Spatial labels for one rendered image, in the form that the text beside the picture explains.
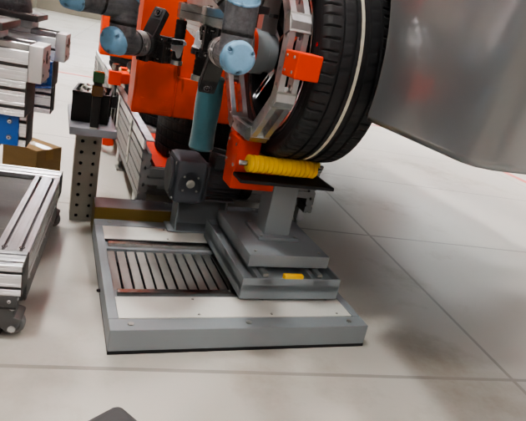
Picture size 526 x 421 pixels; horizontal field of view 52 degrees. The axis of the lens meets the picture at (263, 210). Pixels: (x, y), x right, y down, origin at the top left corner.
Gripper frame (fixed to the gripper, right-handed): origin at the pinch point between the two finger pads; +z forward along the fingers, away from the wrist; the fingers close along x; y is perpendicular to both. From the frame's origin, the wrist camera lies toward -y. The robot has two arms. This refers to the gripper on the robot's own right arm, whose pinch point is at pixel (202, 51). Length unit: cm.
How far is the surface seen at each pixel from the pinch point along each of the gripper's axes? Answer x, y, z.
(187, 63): -10, -10, 61
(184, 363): -2, -83, -29
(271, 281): -33, -67, -9
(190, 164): -12, -44, 39
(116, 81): 4, -38, 181
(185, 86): -10, -18, 59
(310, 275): -48, -66, -5
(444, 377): -84, -83, -41
